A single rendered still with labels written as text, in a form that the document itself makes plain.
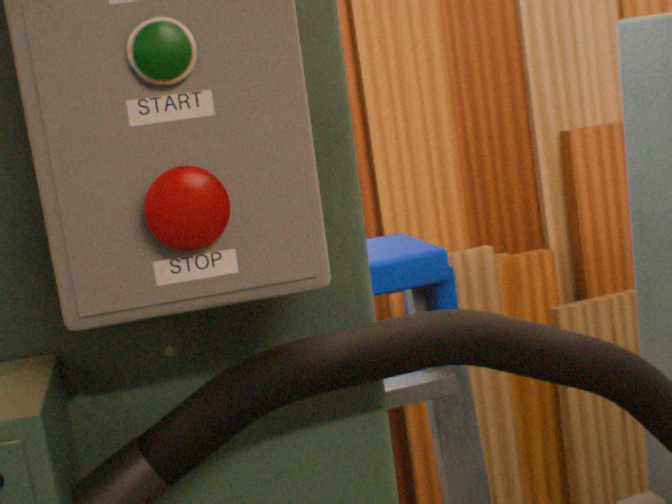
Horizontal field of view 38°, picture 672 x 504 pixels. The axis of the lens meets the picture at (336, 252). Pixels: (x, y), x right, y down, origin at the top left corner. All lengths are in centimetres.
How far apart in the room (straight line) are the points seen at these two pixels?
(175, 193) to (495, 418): 153
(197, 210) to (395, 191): 149
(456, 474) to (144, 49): 105
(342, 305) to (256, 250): 9
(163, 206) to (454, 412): 100
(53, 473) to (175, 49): 15
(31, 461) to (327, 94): 19
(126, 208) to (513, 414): 155
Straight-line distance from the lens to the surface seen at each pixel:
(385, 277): 120
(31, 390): 38
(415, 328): 40
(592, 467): 193
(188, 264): 36
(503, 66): 197
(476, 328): 41
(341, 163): 42
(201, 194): 34
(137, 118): 35
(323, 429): 45
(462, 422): 132
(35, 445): 35
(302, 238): 36
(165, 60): 34
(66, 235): 35
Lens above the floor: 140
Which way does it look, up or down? 11 degrees down
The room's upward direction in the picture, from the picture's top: 7 degrees counter-clockwise
